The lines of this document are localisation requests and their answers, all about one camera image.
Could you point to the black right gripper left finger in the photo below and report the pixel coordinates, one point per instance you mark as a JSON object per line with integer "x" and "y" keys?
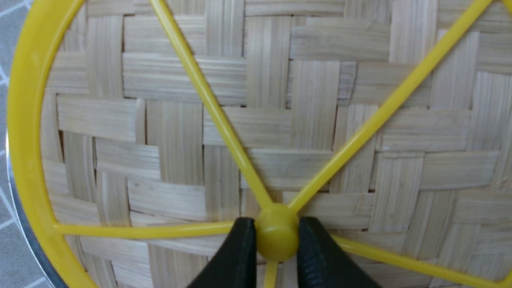
{"x": 234, "y": 264}

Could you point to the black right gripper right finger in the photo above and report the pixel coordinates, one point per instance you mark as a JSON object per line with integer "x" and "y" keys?
{"x": 321, "y": 263}

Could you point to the woven bamboo steamer lid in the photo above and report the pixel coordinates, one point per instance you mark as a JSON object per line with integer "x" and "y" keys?
{"x": 139, "y": 130}

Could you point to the stainless steel pot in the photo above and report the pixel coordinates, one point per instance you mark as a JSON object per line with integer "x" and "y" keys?
{"x": 50, "y": 273}

